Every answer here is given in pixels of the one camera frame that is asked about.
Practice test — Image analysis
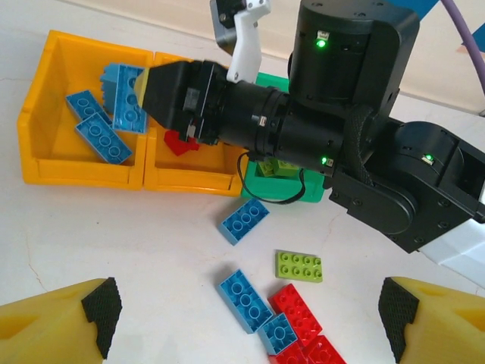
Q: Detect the red lego brick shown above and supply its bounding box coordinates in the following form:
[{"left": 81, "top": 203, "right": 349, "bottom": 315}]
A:
[
  {"left": 163, "top": 128, "right": 201, "bottom": 156},
  {"left": 268, "top": 347, "right": 308, "bottom": 364},
  {"left": 302, "top": 334, "right": 348, "bottom": 364},
  {"left": 268, "top": 283, "right": 324, "bottom": 348}
]

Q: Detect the blue lego brick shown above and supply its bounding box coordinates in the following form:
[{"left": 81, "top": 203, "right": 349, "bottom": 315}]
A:
[
  {"left": 74, "top": 111, "right": 133, "bottom": 165},
  {"left": 217, "top": 197, "right": 271, "bottom": 246},
  {"left": 99, "top": 63, "right": 122, "bottom": 115},
  {"left": 215, "top": 268, "right": 274, "bottom": 334},
  {"left": 257, "top": 312, "right": 300, "bottom": 356},
  {"left": 64, "top": 89, "right": 114, "bottom": 128},
  {"left": 111, "top": 63, "right": 149, "bottom": 134}
]

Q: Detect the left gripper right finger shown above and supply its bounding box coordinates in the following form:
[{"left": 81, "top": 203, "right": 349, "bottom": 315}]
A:
[{"left": 377, "top": 276, "right": 485, "bottom": 364}]

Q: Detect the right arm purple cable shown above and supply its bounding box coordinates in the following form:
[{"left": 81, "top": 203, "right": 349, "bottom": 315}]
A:
[{"left": 439, "top": 0, "right": 485, "bottom": 96}]

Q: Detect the yellow bin for red bricks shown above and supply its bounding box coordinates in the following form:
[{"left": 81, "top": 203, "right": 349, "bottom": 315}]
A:
[{"left": 142, "top": 51, "right": 251, "bottom": 197}]

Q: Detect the thin black camera cable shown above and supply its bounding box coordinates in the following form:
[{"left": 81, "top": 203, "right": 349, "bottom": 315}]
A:
[{"left": 237, "top": 151, "right": 306, "bottom": 205}]

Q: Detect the lime green lego brick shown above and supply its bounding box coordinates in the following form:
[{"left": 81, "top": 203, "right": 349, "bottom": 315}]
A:
[
  {"left": 274, "top": 158, "right": 300, "bottom": 177},
  {"left": 274, "top": 249, "right": 326, "bottom": 284},
  {"left": 257, "top": 158, "right": 277, "bottom": 178}
]

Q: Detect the green plastic bin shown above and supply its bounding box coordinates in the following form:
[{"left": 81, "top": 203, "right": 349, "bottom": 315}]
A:
[{"left": 240, "top": 71, "right": 327, "bottom": 205}]

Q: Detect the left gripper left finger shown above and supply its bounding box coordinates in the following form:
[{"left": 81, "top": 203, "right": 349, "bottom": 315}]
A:
[{"left": 0, "top": 277, "right": 124, "bottom": 364}]

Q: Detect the yellow bin for blue bricks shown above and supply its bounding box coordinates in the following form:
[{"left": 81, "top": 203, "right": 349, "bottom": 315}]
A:
[{"left": 17, "top": 29, "right": 152, "bottom": 190}]

